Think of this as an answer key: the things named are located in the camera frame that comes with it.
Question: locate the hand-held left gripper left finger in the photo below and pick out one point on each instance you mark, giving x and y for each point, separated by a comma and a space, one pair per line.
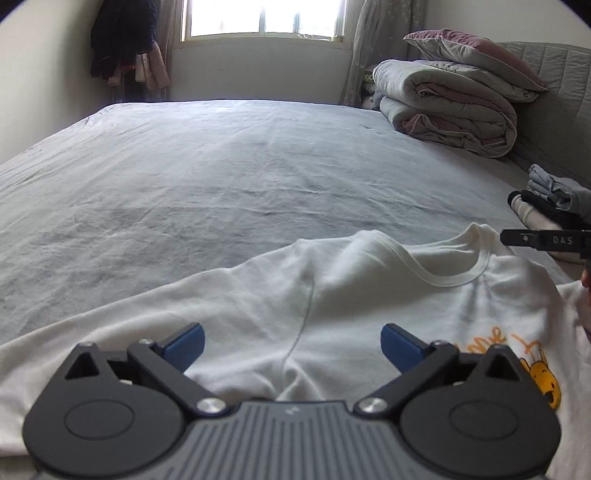
184, 346

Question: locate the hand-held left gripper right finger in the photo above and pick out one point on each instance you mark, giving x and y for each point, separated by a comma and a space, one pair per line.
399, 346

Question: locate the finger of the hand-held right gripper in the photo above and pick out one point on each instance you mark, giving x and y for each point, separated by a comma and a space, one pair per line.
535, 240

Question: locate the white printed sweatshirt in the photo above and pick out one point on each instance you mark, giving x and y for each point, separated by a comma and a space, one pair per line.
323, 300

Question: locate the hanging pink clothes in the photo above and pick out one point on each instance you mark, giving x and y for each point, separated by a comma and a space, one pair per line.
154, 69

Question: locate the person's right hand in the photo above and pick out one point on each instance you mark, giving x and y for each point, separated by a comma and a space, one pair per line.
586, 279

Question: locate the folded beige garment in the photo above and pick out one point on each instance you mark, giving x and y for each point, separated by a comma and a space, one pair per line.
535, 219

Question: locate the folded grey sweater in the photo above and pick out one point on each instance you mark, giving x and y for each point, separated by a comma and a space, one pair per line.
568, 191

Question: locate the grey quilted headboard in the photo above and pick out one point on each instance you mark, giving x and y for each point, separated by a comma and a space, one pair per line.
563, 83

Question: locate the light grey pillow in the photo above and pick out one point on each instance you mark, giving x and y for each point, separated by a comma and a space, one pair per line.
498, 83

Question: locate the folded grey pink quilt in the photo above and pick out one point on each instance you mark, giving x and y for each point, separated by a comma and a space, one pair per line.
443, 106

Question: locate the pink grey pillow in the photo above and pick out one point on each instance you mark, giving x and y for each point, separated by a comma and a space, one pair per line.
475, 50

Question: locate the small cloth bundle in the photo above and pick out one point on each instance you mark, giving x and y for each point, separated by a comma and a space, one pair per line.
371, 92

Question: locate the grey patterned curtain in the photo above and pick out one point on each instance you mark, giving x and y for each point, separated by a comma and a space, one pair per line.
168, 46
378, 32

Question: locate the hanging dark jacket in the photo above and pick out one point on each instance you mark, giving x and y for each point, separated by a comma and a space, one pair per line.
120, 32

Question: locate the window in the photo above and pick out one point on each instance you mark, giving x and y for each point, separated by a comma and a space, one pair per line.
263, 18

